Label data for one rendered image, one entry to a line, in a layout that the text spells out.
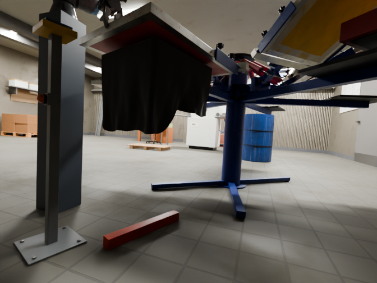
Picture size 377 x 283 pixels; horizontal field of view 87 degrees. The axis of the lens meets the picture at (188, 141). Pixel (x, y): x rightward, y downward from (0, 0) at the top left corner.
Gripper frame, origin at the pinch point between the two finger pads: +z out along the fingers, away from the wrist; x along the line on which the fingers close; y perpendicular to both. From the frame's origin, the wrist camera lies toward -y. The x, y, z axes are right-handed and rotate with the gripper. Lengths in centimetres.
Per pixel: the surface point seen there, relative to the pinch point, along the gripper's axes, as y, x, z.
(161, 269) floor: -38, -6, 101
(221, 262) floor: -54, -26, 100
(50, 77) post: 10.6, 20.1, 28.0
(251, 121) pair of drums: 56, -343, 8
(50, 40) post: 10.8, 20.6, 12.6
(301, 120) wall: 33, -808, -46
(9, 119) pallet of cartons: 803, -113, 42
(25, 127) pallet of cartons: 738, -143, 64
